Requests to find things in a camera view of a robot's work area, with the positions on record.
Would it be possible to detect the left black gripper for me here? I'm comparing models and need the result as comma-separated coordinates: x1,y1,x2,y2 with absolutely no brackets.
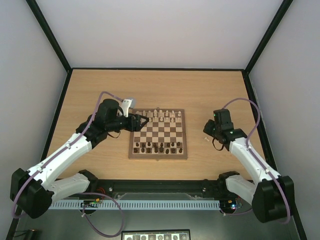
107,112,150,132

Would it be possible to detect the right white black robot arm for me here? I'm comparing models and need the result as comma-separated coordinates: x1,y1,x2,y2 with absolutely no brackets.
203,108,295,223

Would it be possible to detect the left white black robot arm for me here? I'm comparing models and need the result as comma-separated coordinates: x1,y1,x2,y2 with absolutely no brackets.
10,98,149,219

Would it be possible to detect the wooden chess board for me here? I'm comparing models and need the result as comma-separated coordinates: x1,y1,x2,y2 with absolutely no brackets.
128,107,188,160

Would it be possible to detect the dark chess pieces back row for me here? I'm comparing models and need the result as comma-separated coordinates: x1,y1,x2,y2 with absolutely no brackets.
133,142,183,148

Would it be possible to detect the dark chess pieces row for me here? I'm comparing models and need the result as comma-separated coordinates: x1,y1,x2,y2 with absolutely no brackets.
132,147,185,155
133,142,183,148

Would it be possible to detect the dark chess pieces front row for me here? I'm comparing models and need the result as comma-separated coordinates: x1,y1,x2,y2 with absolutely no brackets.
132,147,185,155

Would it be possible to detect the right controller board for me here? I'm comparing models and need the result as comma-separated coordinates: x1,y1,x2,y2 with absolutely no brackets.
221,197,243,210

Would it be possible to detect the controller board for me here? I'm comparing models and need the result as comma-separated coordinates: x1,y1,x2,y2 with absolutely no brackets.
221,197,243,210
78,198,104,209

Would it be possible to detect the left controller board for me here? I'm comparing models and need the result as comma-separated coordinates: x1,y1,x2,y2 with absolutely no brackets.
78,198,104,209

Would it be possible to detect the light pawns second row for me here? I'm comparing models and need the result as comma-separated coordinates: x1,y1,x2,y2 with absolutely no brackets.
149,117,183,123

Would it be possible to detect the printed reference sheet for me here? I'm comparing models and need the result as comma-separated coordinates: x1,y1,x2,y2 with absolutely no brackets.
121,229,191,240

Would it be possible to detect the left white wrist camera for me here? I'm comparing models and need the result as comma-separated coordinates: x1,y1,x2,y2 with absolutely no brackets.
120,98,137,118

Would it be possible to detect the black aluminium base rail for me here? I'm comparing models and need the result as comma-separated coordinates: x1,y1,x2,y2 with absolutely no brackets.
26,178,291,198

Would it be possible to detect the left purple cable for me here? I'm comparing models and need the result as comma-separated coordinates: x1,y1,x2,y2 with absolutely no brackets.
11,91,126,237

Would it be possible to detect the light blue cable duct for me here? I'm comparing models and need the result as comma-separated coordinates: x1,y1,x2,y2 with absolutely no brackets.
50,199,221,211

